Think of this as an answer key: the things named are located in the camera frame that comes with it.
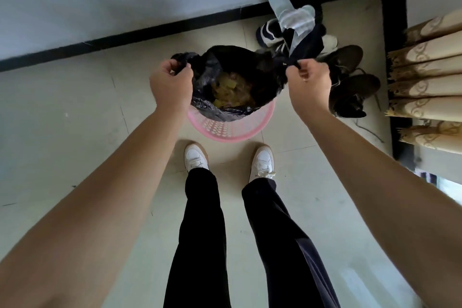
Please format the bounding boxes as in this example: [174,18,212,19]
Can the person's right hand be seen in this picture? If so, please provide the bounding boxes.
[285,58,333,119]

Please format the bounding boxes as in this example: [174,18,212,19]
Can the person's left hand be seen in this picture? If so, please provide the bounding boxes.
[149,59,194,114]

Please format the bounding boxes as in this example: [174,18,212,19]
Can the black plastic garbage bag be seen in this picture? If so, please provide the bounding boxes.
[170,45,302,123]

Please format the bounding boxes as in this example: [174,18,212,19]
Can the person's left forearm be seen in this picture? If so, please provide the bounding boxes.
[0,103,188,308]

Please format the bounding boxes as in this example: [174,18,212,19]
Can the person's right forearm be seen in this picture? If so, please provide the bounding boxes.
[297,107,462,308]

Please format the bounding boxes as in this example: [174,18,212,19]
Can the dark navy sock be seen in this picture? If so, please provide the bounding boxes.
[283,24,327,66]

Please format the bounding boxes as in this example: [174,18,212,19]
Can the black and white sneaker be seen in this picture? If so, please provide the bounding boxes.
[317,34,339,55]
[256,18,289,49]

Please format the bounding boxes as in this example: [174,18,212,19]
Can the yellowish food scraps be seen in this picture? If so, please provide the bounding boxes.
[212,72,256,109]

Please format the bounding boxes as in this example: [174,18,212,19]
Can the pink perforated plastic basket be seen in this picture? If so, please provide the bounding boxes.
[187,100,277,144]

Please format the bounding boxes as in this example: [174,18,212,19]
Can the white lace-up shoe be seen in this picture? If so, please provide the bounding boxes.
[249,145,276,184]
[184,142,210,174]

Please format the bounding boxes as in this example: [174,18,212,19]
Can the beige floral curtain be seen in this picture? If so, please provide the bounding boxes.
[384,8,462,155]

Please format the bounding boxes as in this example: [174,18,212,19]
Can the black trousers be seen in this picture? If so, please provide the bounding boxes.
[163,167,342,308]

